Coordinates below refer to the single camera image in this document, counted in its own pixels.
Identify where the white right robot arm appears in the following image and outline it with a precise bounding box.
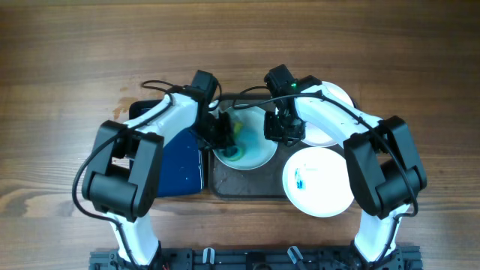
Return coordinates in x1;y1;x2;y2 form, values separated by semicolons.
264;64;427;269

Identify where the white plate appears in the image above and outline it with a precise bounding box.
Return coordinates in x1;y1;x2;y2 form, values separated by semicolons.
302;81;356;148
282;147;353;218

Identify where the blue water tray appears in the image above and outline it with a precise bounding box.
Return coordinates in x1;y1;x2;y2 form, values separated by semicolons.
126;96;203;197

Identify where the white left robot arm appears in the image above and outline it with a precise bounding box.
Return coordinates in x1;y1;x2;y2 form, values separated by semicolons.
72;70;234;269

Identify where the green yellow sponge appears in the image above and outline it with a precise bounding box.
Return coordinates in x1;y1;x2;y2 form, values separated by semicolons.
222;121;245;161

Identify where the dark brown serving tray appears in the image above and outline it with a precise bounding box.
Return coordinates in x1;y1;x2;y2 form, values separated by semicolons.
204;103;315;200

